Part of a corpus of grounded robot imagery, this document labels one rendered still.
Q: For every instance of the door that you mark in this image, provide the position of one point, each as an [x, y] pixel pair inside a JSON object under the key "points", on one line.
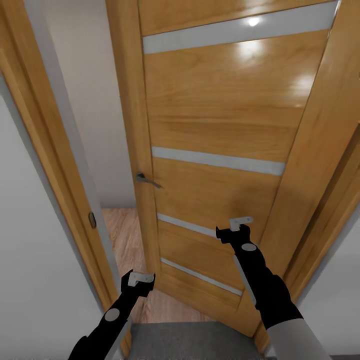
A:
{"points": [[232, 108]]}

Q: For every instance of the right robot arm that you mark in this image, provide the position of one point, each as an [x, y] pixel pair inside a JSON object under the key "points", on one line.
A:
{"points": [[288, 331]]}

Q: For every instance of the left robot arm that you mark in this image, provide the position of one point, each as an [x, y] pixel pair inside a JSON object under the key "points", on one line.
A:
{"points": [[104, 341]]}

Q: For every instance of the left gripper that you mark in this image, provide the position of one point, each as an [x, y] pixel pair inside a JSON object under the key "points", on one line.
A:
{"points": [[140, 289]]}

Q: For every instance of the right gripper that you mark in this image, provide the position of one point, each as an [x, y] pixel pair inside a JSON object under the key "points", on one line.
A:
{"points": [[227, 236]]}

